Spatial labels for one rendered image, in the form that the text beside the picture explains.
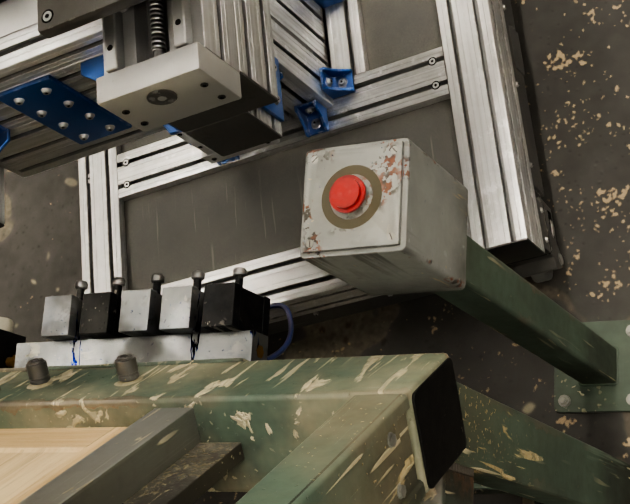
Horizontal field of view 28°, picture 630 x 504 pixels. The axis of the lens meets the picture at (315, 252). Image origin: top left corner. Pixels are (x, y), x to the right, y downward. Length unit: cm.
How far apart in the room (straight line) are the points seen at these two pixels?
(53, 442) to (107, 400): 7
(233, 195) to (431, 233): 98
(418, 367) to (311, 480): 27
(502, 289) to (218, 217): 79
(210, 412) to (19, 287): 148
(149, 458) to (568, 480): 66
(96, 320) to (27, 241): 118
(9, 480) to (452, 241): 53
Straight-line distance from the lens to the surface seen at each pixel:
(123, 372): 145
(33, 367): 152
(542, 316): 174
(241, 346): 152
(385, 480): 118
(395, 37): 220
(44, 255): 275
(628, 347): 211
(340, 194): 126
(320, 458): 110
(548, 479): 164
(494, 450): 146
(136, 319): 159
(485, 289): 153
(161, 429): 130
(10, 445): 145
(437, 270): 131
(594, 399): 210
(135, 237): 234
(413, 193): 127
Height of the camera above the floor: 201
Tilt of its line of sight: 58 degrees down
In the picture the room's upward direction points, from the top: 60 degrees counter-clockwise
